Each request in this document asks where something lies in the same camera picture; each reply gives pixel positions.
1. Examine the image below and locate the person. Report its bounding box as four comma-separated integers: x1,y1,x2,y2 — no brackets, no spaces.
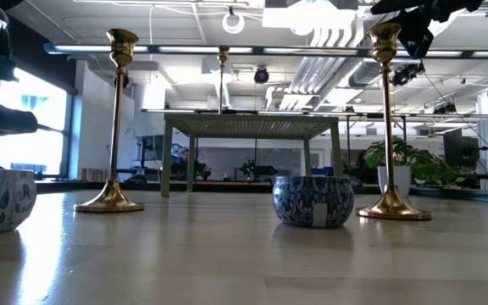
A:
175,148,198,181

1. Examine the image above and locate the green plant in white pot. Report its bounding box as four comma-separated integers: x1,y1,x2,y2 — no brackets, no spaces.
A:
363,137,468,197

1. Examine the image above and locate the blue patterned candle tin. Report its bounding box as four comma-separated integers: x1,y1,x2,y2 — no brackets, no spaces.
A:
271,175,356,230

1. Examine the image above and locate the overhead LED light bar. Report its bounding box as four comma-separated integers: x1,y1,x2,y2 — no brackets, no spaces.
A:
42,42,488,59

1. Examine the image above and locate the silver ventilation duct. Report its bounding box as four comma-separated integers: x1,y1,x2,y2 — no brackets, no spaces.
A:
347,25,465,88

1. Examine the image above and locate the black round ceiling device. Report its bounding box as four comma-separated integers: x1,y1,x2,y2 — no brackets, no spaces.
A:
114,71,131,89

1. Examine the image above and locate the black ceiling-mounted device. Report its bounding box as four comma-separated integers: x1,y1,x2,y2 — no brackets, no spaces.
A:
390,60,427,88

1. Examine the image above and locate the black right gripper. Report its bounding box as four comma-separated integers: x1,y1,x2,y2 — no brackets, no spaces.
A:
369,0,440,59

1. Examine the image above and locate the black monitor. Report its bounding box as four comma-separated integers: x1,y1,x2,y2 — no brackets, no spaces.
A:
442,129,481,169

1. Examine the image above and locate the white ceiling light panel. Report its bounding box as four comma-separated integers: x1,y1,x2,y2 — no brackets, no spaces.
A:
262,0,358,31

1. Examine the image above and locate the gold candlestick holder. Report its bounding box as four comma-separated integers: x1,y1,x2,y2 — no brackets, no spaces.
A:
216,45,231,115
74,28,146,214
355,22,433,221

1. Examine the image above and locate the white coiled cable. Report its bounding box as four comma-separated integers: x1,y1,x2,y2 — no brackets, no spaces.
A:
221,10,247,36

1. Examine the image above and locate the green perforated metal shelf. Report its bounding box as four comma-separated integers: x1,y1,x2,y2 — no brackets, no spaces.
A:
160,112,346,202

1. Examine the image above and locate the black background rig frame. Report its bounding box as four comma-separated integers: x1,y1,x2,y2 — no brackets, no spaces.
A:
141,108,488,169

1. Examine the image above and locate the black overhead camera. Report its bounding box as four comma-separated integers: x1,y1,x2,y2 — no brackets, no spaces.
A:
252,66,271,86

